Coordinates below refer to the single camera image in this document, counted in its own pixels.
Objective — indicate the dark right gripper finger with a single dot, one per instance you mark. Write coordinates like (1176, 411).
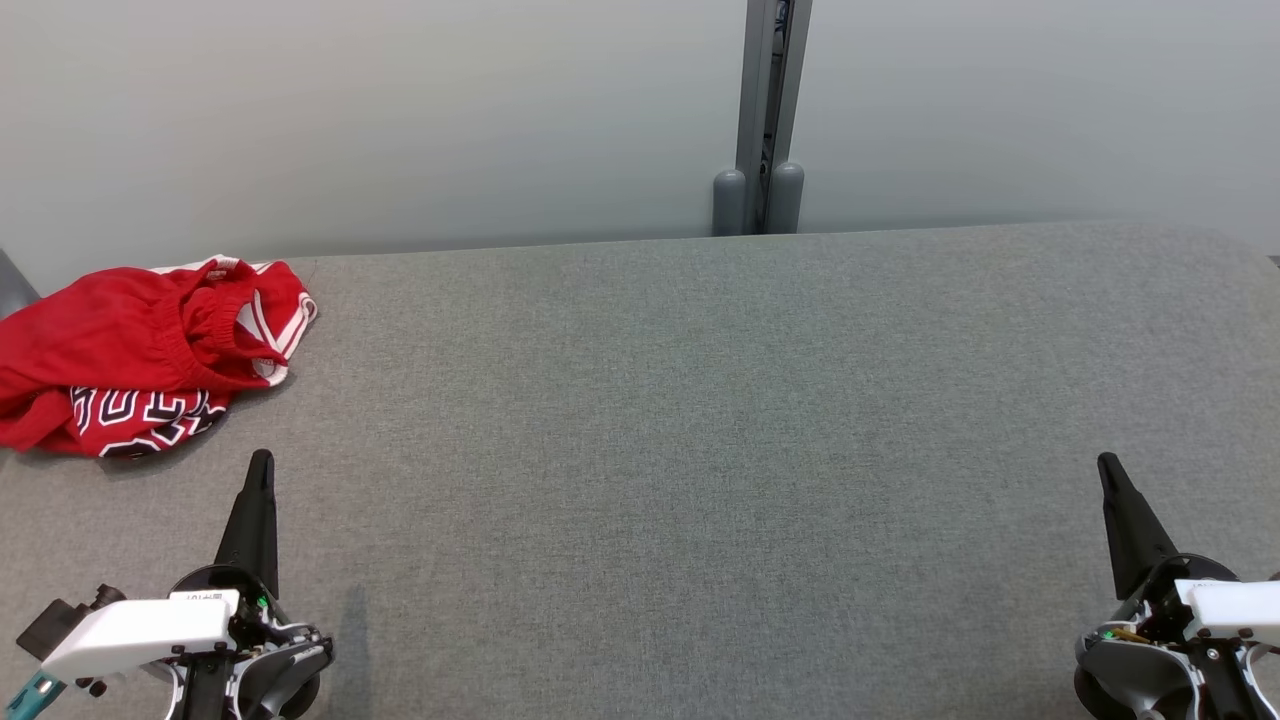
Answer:
(1130, 530)

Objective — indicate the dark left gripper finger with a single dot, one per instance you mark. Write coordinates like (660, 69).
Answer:
(255, 530)

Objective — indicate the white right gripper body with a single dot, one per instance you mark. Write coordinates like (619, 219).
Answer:
(1230, 605)

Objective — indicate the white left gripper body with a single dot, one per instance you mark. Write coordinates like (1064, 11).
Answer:
(150, 630)

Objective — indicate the red shorts with white stripes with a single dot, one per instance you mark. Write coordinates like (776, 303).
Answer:
(90, 330)

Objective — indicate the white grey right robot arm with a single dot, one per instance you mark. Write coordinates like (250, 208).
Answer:
(1130, 680)

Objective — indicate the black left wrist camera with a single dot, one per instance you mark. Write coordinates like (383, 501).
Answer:
(60, 620)

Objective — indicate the teal left camera connector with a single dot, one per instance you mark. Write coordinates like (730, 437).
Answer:
(35, 692)

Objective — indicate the grey cylindrical post foot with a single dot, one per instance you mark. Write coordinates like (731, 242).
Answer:
(787, 200)
(729, 205)

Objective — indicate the grey metal partition post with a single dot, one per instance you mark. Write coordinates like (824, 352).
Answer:
(770, 80)

